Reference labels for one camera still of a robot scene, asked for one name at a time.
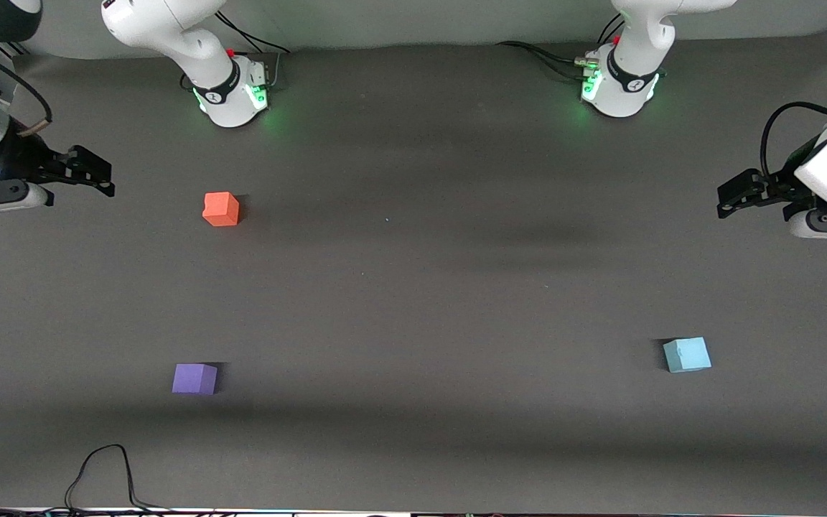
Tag light blue foam block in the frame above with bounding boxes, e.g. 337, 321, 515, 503
663, 337, 712, 373

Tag orange foam block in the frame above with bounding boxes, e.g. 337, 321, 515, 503
202, 192, 240, 228

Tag purple foam block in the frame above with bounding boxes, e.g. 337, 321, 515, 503
172, 363, 218, 396

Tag black right arm base cables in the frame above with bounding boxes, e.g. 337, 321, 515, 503
180, 11, 291, 90

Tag black arm base cables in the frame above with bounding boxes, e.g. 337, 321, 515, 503
180, 11, 291, 90
497, 13, 626, 81

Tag black left arm base cables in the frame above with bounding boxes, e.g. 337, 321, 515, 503
497, 13, 626, 81

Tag black looped table cable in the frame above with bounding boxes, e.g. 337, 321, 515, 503
65, 444, 170, 514

